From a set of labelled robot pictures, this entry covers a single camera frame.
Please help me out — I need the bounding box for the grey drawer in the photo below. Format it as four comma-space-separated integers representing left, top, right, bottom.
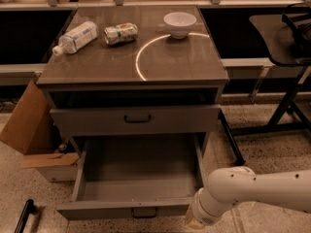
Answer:
51, 105, 220, 137
57, 134, 204, 220

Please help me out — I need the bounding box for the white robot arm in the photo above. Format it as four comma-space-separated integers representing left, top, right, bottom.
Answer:
185, 166, 311, 230

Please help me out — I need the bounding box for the grey drawer cabinet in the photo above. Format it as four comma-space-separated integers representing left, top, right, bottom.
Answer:
37, 6, 228, 152

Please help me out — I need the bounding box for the black bar on floor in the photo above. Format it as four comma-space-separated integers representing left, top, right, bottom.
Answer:
14, 199, 36, 233

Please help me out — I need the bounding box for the brown cardboard box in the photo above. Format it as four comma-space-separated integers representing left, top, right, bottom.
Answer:
0, 82, 79, 182

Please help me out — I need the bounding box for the white ceramic bowl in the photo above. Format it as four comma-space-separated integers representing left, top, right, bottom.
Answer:
163, 12, 196, 39

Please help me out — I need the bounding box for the crushed green drink can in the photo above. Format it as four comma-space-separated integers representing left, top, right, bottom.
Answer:
104, 22, 138, 46

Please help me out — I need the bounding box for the clear plastic water bottle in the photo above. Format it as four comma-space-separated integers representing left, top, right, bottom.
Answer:
52, 21, 98, 56

